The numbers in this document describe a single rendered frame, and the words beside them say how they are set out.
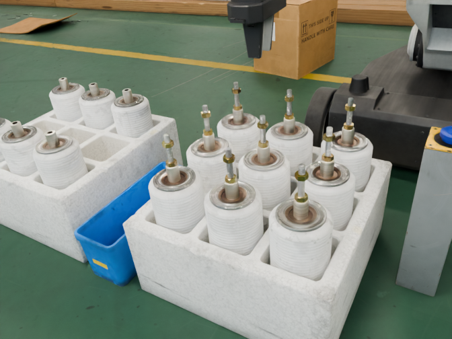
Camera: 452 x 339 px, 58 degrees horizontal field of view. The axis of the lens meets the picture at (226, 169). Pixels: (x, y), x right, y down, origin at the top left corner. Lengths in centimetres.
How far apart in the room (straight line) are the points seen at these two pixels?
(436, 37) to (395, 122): 26
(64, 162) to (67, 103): 33
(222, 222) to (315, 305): 18
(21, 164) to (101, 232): 24
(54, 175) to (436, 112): 88
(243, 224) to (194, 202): 11
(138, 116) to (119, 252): 36
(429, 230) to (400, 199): 33
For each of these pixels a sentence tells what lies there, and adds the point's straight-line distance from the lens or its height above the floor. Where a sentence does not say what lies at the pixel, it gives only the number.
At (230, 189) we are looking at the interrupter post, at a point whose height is 27.
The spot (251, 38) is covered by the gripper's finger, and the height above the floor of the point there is 48.
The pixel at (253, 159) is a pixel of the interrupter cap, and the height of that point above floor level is 25.
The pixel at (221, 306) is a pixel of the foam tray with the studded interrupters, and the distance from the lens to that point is 75.
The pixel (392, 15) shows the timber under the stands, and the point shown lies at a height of 5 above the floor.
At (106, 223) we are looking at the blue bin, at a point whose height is 8.
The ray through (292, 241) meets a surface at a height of 24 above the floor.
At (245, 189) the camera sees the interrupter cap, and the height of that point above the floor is 25.
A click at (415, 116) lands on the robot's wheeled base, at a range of 107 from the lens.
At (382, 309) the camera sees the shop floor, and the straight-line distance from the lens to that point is 85.
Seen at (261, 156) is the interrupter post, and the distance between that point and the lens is 73.
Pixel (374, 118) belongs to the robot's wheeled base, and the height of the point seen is 18.
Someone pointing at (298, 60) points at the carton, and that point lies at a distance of 174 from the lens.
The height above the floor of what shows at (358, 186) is 18.
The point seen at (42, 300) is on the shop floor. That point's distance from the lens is 96.
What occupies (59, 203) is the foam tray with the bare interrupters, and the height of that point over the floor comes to 17.
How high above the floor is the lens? 65
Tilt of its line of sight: 33 degrees down
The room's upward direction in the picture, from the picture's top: 6 degrees counter-clockwise
